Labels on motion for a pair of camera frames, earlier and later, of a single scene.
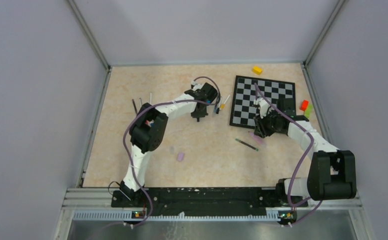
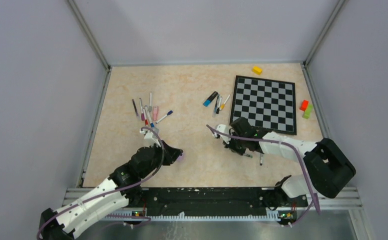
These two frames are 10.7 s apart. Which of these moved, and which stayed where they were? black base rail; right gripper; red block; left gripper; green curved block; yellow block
Moved: right gripper; left gripper
Stayed: red block; black base rail; yellow block; green curved block
